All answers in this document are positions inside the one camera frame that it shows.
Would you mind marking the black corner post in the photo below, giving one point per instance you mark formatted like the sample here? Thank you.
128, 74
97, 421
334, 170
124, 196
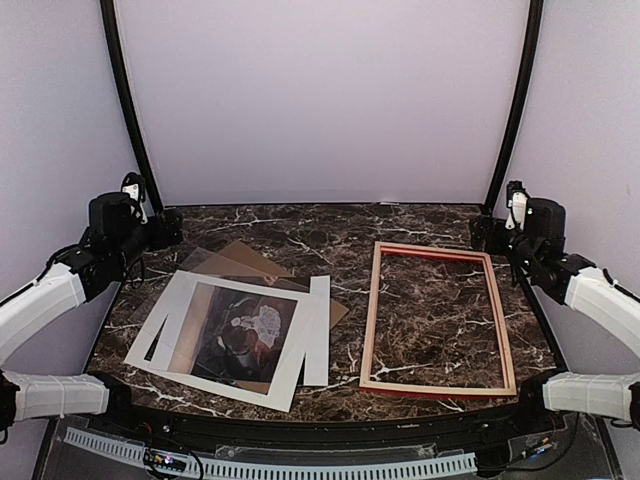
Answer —
119, 71
526, 65

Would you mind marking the left black corner post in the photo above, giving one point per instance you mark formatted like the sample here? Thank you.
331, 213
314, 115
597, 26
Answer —
119, 71

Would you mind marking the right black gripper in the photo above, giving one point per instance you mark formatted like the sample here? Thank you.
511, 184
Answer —
479, 234

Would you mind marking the white photo mat border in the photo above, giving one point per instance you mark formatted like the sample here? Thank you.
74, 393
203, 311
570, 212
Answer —
165, 319

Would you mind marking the clear acrylic sheet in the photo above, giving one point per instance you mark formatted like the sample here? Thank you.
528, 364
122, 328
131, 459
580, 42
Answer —
204, 263

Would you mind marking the grey slotted cable duct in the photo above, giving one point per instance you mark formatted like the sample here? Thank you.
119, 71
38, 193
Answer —
256, 464

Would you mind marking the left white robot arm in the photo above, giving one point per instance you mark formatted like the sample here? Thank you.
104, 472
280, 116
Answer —
118, 235

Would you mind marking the right black corner post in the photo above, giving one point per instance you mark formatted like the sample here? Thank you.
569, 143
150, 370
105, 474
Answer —
526, 65

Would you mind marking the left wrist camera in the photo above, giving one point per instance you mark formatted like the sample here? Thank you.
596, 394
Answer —
134, 186

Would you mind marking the printed photo of painting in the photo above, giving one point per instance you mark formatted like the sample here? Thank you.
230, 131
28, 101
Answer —
232, 337

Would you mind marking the black front table rail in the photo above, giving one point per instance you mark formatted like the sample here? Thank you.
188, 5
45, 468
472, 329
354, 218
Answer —
480, 429

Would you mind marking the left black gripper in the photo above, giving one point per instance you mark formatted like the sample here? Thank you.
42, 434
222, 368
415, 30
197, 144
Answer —
162, 240

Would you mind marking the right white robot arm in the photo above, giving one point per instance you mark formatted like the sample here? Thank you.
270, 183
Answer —
532, 237

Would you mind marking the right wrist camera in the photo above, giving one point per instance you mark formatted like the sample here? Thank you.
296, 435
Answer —
516, 201

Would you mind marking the brown backing board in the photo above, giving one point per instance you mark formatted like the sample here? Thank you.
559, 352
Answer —
242, 253

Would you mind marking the wooden picture frame red edge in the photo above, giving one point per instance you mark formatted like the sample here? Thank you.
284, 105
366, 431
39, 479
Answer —
435, 325

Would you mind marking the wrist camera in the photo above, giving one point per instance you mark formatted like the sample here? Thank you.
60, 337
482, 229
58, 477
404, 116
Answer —
516, 201
134, 186

